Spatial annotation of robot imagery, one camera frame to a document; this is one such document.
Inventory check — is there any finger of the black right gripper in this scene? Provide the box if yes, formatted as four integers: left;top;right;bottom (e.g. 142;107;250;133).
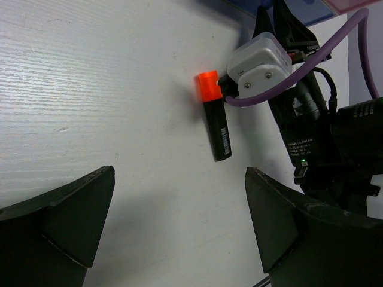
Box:
253;5;274;38
273;0;317;51

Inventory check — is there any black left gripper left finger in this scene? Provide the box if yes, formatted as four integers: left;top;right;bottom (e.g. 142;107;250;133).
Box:
1;166;115;286

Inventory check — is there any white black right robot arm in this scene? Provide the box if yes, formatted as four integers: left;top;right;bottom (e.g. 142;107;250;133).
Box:
269;8;382;215

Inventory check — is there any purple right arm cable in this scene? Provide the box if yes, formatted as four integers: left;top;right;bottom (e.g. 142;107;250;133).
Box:
224;7;381;108

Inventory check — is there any pink small drawer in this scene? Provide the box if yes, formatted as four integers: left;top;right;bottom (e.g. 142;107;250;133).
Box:
322;0;381;14

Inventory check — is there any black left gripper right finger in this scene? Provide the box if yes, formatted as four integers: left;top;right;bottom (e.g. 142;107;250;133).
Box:
245;167;382;286

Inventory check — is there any orange cap black highlighter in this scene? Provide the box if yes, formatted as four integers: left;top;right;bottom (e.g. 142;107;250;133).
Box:
196;70;232;161

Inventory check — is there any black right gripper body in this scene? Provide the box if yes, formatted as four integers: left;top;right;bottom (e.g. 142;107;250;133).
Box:
268;44;342;168

